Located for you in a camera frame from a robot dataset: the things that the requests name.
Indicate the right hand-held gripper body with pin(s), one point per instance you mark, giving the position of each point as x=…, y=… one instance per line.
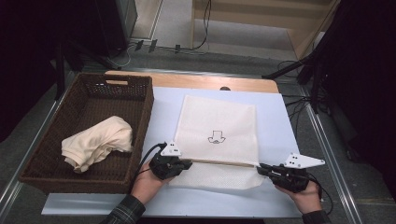
x=300, y=161

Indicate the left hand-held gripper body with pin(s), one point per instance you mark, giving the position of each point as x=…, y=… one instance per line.
x=170, y=151

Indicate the cream cloth garment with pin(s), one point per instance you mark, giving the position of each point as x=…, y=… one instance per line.
x=96, y=140

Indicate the brown wicker basket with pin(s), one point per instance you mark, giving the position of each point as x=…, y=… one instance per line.
x=102, y=102

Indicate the person's right hand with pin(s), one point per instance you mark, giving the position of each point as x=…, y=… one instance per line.
x=308, y=199

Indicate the person's left hand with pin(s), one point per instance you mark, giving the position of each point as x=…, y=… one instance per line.
x=146, y=186

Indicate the white table mat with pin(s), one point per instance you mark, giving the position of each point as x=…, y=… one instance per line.
x=274, y=118

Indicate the dark table grommet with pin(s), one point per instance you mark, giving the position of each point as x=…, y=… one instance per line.
x=224, y=89

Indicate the black metal stand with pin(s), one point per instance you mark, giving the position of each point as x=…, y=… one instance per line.
x=286, y=70
x=60, y=74

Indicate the small black plug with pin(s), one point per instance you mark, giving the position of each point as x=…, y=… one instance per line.
x=177, y=48

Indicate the black power adapter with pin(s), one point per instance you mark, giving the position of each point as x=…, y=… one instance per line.
x=153, y=45
x=139, y=45

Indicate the dark curtain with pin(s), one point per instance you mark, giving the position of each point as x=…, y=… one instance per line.
x=367, y=77
x=31, y=62

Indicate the dark grey cabinet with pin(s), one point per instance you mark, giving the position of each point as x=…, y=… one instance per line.
x=118, y=25

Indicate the light wooden shelf unit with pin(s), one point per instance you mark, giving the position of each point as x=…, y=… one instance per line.
x=249, y=15

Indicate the metal frame rail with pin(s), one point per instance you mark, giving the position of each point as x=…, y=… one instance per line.
x=12, y=188
x=334, y=168

